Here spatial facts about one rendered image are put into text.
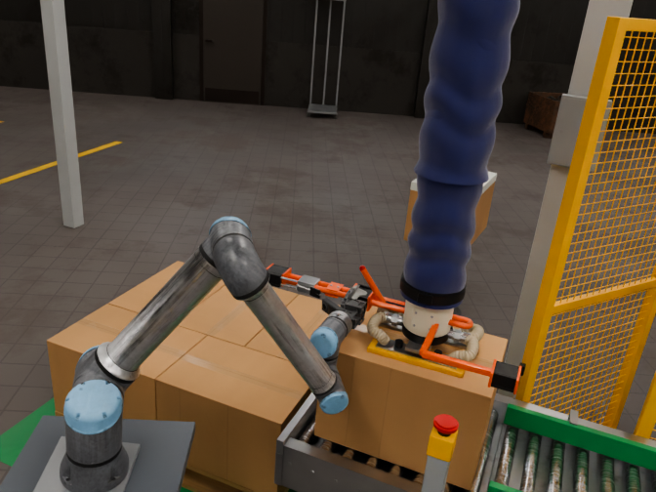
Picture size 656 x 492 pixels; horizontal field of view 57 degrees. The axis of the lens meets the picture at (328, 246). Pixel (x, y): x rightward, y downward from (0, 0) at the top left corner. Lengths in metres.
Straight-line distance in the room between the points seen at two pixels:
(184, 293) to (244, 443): 1.02
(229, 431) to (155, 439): 0.58
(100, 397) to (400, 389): 0.97
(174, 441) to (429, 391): 0.85
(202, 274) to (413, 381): 0.82
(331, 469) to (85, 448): 0.86
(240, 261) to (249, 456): 1.22
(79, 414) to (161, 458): 0.36
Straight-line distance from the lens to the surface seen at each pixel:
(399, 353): 2.15
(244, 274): 1.60
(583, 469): 2.58
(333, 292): 2.25
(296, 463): 2.32
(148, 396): 2.79
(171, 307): 1.79
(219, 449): 2.72
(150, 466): 2.02
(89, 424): 1.79
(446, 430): 1.76
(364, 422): 2.28
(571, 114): 2.83
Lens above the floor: 2.14
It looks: 24 degrees down
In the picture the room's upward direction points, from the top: 5 degrees clockwise
